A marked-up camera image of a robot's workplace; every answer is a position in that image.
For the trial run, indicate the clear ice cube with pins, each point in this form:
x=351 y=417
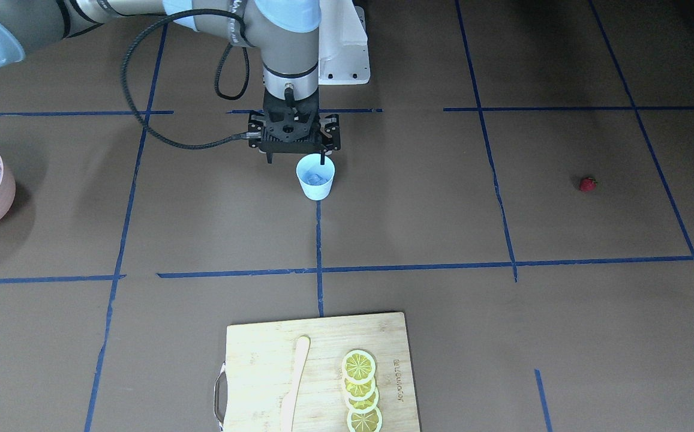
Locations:
x=315 y=179

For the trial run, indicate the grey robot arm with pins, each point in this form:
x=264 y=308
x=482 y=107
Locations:
x=286 y=33

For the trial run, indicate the red strawberry with green leaves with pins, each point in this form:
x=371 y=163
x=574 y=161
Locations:
x=587 y=184

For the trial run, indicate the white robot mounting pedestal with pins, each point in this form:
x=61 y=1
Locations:
x=343 y=44

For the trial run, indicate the bamboo cutting board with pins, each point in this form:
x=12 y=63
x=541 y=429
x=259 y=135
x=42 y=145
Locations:
x=257 y=373

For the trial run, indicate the pale yellow plastic knife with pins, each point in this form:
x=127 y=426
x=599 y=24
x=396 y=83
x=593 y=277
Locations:
x=289 y=401

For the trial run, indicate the light blue plastic cup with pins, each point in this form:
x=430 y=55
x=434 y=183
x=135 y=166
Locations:
x=310 y=163

